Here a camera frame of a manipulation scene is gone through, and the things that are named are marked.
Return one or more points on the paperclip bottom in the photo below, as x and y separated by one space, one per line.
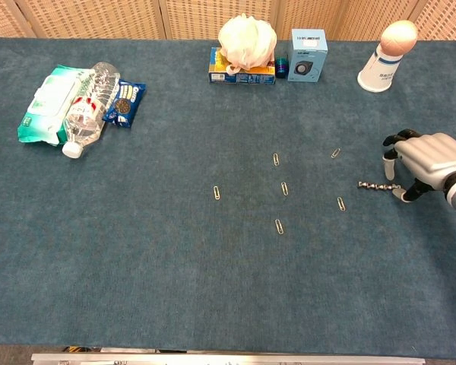
279 227

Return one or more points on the green wet wipes pack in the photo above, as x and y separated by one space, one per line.
42 110

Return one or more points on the white mesh bath pouf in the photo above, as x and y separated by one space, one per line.
247 42

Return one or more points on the white paper cup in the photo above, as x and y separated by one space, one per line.
378 74

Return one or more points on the light blue speaker box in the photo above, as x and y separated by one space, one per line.
307 64

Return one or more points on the teal felt table cloth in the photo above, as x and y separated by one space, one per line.
137 247

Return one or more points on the wicker folding screen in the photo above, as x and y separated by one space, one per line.
99 15

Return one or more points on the peach egg-shaped ball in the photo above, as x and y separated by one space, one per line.
399 36

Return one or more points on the blue and yellow carton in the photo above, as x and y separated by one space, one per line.
247 78

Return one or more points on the silver metal bead chain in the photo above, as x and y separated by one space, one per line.
378 186

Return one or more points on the blue purple metallic spool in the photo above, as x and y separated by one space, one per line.
282 67

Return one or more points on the paperclip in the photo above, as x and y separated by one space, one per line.
279 227
285 189
341 204
216 192
336 153
276 159

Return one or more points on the aluminium profile rail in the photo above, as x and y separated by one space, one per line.
228 359

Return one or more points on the blue Oreo cookie pack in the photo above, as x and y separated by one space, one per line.
123 106

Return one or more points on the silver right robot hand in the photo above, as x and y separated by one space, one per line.
429 156

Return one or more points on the clear plastic water bottle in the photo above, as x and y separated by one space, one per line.
83 121

